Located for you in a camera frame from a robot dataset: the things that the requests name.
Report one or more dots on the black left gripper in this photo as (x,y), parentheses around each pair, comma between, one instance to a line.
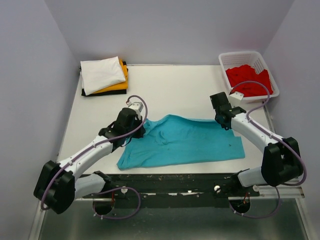
(140,134)

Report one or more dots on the turquoise t shirt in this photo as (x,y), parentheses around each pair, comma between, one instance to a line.
(174,140)

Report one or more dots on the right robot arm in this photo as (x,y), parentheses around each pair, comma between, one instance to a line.
(280,156)

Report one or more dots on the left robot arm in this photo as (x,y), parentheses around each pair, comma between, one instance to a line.
(60,183)

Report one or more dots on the folded black t shirt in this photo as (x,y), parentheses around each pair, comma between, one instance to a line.
(110,92)

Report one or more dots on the folded yellow t shirt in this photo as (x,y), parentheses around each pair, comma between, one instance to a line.
(120,83)

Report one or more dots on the folded white t shirt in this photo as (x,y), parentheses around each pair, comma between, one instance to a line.
(104,77)

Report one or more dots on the red t shirt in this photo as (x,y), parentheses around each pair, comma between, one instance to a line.
(248,81)

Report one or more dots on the white plastic laundry basket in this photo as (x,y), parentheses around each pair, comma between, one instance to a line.
(252,58)

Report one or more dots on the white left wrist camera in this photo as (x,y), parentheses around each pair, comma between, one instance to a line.
(136,106)

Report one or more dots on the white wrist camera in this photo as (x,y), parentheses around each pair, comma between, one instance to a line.
(235,98)
(136,106)

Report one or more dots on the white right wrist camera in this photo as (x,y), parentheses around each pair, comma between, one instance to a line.
(235,98)

